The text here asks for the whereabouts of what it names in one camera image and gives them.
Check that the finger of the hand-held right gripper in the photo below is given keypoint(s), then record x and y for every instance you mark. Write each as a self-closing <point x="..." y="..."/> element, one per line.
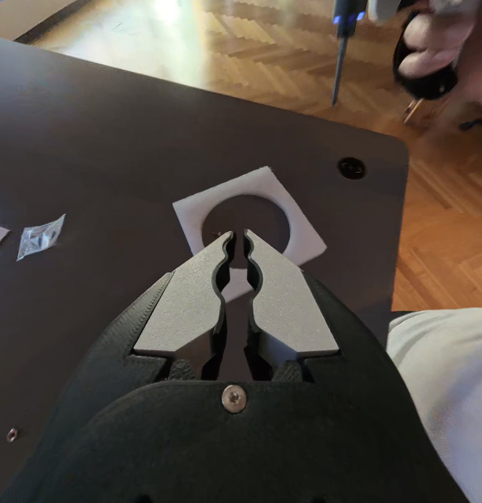
<point x="382" y="8"/>

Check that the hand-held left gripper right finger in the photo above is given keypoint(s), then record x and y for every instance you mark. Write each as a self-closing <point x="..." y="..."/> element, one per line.
<point x="292" y="310"/>

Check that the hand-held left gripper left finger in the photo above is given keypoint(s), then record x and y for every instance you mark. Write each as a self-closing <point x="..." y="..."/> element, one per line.
<point x="186" y="310"/>

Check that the black electric screwdriver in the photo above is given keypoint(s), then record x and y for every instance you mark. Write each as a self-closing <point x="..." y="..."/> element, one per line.
<point x="349" y="15"/>

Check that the black round desk cap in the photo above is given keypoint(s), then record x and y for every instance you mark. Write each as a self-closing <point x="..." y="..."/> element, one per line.
<point x="351" y="168"/>

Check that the dark grey desk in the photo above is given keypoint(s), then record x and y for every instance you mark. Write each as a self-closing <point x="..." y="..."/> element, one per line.
<point x="107" y="157"/>

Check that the person's right hand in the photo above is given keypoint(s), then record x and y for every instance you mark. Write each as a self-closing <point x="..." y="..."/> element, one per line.
<point x="433" y="39"/>

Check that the white foam square with hole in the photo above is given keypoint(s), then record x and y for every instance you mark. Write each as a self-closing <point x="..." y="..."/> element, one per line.
<point x="300" y="235"/>

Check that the small clear bag of screws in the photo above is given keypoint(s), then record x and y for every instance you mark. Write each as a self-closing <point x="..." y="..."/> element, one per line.
<point x="40" y="239"/>

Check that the person's white shirt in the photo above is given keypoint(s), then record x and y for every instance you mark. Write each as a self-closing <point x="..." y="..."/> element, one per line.
<point x="441" y="393"/>

